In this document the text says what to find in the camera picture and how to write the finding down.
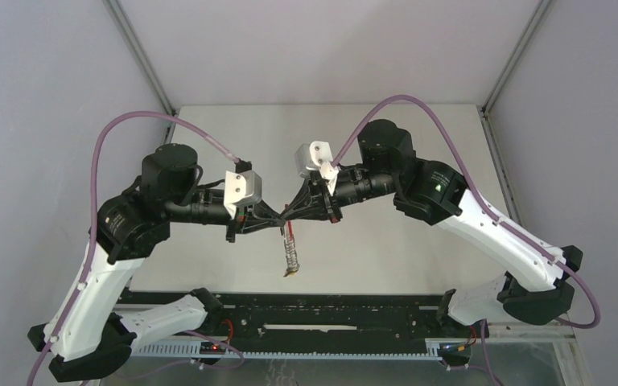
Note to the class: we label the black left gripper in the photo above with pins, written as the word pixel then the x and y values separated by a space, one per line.
pixel 246 217

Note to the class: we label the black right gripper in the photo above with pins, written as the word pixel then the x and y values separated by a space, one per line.
pixel 305 205

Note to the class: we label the red-handled metal key holder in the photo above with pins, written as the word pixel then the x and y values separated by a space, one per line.
pixel 289 245

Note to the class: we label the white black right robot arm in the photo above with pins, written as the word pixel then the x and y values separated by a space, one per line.
pixel 535 287

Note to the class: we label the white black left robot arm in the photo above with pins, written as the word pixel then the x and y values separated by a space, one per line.
pixel 88 340

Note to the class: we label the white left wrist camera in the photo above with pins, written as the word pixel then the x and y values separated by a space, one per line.
pixel 241 190

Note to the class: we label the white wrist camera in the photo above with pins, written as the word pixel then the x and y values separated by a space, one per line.
pixel 241 190
pixel 317 156

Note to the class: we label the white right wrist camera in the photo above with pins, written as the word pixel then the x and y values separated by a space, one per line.
pixel 317 156

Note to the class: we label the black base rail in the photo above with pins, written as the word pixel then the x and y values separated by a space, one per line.
pixel 352 324

